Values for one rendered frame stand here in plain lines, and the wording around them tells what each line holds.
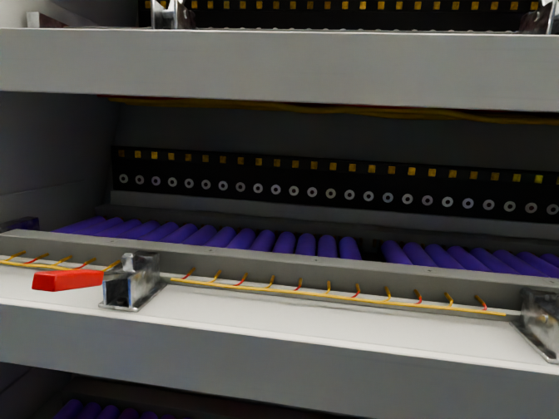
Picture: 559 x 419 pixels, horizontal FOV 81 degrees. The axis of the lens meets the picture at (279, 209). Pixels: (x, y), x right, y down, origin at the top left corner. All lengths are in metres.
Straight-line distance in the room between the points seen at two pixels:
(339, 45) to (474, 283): 0.19
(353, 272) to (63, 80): 0.26
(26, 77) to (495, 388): 0.38
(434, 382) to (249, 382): 0.11
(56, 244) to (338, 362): 0.23
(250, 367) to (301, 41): 0.21
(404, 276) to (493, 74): 0.14
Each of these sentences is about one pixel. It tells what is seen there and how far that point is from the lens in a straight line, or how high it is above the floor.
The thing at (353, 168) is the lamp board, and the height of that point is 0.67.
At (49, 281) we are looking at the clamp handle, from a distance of 0.19.
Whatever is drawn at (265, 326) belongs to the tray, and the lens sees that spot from 0.21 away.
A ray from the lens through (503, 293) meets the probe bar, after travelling 0.28.
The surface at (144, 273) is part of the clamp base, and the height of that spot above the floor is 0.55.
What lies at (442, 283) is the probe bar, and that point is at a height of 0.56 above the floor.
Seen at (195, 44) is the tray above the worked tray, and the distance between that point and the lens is 0.27.
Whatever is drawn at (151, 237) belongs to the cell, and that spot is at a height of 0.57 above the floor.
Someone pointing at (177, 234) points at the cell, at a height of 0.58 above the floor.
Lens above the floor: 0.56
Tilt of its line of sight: 9 degrees up
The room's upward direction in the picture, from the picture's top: 6 degrees clockwise
